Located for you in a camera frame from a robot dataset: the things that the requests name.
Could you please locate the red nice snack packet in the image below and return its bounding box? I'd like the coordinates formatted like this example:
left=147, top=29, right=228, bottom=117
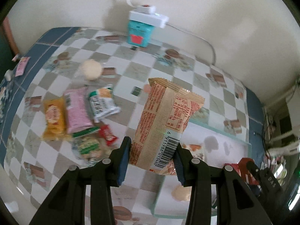
left=223, top=157, right=259, bottom=186

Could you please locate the round cream bun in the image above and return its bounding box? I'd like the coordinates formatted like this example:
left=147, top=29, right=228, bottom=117
left=171, top=185, right=192, bottom=202
left=79, top=59, right=103, bottom=81

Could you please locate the clear green rice cracker packet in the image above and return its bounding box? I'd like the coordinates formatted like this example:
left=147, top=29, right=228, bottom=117
left=71, top=127, right=106, bottom=167

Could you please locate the white peach pastry packet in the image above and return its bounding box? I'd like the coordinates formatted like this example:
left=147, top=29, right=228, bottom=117
left=181, top=144, right=205, bottom=161

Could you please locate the yellow orange snack packet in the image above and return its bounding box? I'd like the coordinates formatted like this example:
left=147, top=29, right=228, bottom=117
left=42, top=97, right=71, bottom=141

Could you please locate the pink snack packet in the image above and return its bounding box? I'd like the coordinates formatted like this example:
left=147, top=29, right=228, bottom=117
left=64, top=87, right=94, bottom=134

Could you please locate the green white walnut packet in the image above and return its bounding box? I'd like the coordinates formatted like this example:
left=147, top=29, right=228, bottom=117
left=87, top=84, right=121, bottom=123

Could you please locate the beige orange snack packet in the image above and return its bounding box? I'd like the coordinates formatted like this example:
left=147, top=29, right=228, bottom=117
left=129, top=78, right=205, bottom=175

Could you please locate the teal shallow tray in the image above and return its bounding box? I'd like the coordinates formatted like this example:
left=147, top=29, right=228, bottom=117
left=152, top=123, right=252, bottom=223

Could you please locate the white shelf furniture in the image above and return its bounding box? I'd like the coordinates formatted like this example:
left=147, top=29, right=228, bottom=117
left=262, top=78, right=299, bottom=168

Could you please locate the small red snack packet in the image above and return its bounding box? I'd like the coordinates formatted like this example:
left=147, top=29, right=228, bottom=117
left=99, top=124, right=118, bottom=146

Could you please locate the checkered tablecloth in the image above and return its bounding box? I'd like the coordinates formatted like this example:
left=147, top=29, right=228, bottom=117
left=1, top=27, right=263, bottom=224

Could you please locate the wrapped round cream bun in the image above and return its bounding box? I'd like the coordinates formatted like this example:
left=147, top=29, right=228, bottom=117
left=79, top=59, right=103, bottom=81

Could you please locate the small pink candy packet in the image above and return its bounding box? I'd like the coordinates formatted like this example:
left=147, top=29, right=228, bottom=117
left=12, top=54, right=31, bottom=77

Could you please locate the teal toy box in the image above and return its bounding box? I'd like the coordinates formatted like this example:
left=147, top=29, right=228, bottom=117
left=127, top=20, right=154, bottom=47

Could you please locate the white power strip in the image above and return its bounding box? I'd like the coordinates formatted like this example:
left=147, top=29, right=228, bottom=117
left=129, top=5, right=169, bottom=29

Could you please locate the white power cable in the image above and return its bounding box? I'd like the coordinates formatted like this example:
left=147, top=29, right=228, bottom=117
left=165, top=23, right=216, bottom=66

